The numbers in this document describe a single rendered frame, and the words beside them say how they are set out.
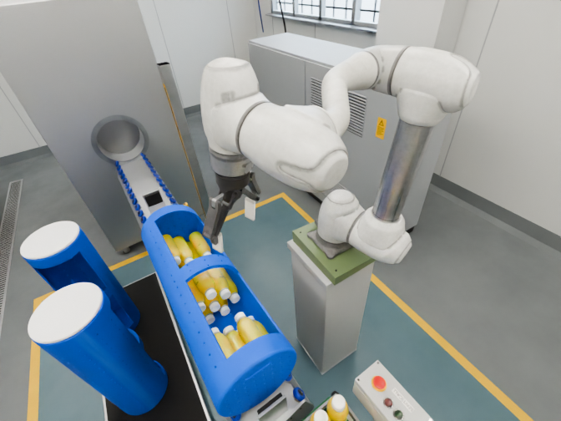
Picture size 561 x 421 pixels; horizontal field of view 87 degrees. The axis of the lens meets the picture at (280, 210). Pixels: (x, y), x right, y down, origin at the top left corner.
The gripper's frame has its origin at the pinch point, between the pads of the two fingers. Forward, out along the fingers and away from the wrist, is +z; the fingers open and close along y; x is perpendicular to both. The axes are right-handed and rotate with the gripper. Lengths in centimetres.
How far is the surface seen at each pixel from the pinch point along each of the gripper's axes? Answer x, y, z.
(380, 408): -53, -4, 37
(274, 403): -26, -17, 47
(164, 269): 34, -2, 42
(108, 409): 61, -47, 153
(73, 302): 66, -28, 64
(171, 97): 100, 72, 17
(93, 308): 56, -25, 62
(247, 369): -17.0, -17.7, 30.2
